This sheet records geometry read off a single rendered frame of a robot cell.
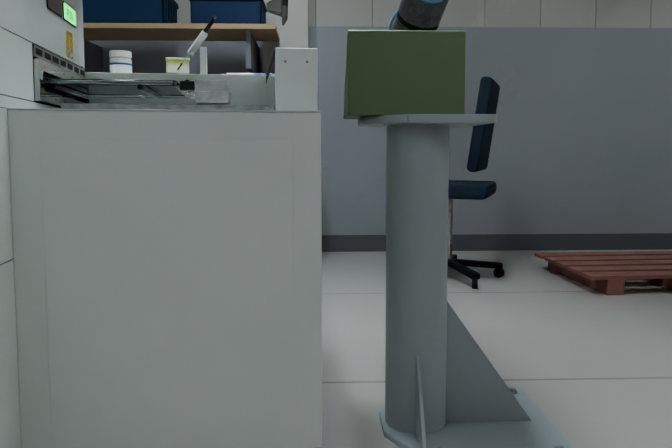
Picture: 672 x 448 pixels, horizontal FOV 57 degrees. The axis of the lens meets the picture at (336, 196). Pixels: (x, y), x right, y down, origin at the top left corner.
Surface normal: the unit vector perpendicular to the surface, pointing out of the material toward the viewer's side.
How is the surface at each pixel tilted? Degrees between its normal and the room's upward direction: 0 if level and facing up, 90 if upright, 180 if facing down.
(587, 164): 90
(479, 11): 90
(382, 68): 90
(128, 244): 90
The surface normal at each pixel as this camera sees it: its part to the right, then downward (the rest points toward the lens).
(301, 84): 0.15, 0.07
